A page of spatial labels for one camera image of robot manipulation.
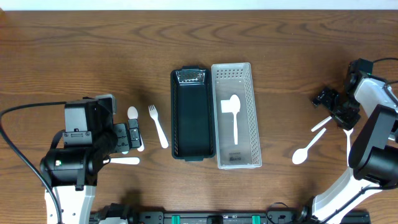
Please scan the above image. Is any white utensil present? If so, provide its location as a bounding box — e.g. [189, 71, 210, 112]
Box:
[311, 116, 332, 132]
[103, 157, 140, 165]

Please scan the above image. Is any small white spoon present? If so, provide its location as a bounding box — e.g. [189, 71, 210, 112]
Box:
[127, 106, 145, 152]

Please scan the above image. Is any white plastic fork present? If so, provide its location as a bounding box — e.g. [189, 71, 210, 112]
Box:
[149, 105, 169, 149]

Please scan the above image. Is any white spoon diagonal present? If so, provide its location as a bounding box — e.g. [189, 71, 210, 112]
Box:
[292, 128, 326, 165]

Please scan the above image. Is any black plastic basket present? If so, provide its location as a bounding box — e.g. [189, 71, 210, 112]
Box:
[170, 66, 216, 161]

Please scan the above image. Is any clear plastic basket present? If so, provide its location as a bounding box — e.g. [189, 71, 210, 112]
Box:
[211, 62, 262, 169]

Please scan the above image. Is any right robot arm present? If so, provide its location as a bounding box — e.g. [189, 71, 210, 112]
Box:
[297, 58, 397, 223]

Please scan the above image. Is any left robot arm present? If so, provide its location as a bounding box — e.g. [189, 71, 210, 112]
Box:
[40, 95, 142, 223]

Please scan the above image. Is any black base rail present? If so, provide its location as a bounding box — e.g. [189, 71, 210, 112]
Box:
[90, 203, 371, 224]

